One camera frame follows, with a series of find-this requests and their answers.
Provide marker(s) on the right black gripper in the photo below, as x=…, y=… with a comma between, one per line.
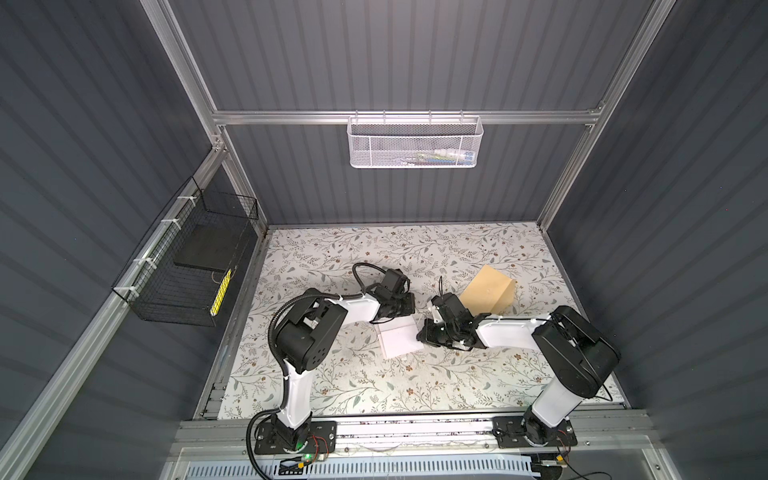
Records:
x=427, y=337

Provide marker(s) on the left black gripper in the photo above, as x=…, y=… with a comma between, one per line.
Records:
x=408, y=308

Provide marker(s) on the white floral letter paper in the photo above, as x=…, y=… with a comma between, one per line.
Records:
x=398, y=337

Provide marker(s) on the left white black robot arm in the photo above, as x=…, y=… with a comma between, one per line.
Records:
x=303, y=331

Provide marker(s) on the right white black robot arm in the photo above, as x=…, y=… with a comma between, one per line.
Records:
x=579, y=355

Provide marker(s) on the tan kraft envelope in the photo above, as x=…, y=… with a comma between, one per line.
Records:
x=490, y=291

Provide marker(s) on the pens in white basket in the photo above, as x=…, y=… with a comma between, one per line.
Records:
x=448, y=158

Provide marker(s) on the black foam pad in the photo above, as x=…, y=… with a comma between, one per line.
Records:
x=210, y=248

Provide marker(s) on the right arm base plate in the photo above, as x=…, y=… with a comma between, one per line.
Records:
x=519, y=431

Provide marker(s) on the white ventilated cable duct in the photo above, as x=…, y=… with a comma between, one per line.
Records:
x=409, y=466

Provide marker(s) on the white wire basket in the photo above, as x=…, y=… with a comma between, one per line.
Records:
x=377, y=142

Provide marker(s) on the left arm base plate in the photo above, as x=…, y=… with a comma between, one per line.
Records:
x=272, y=437

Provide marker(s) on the aluminium mounting rail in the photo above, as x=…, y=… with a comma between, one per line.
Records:
x=454, y=432

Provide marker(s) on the black wire basket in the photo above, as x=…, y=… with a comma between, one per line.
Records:
x=156, y=290

